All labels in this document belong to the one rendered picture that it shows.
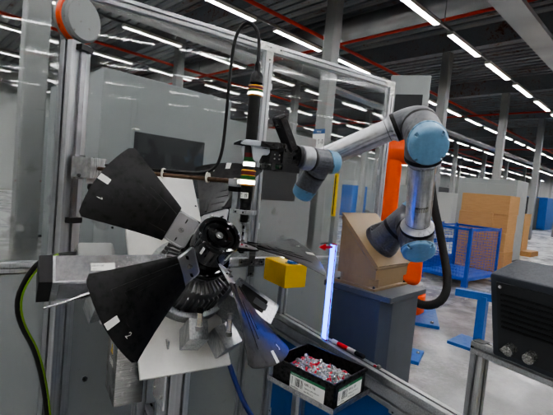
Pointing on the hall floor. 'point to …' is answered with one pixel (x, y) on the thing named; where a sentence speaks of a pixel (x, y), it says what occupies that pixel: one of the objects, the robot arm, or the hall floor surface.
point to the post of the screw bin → (297, 406)
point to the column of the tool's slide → (65, 97)
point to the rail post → (266, 392)
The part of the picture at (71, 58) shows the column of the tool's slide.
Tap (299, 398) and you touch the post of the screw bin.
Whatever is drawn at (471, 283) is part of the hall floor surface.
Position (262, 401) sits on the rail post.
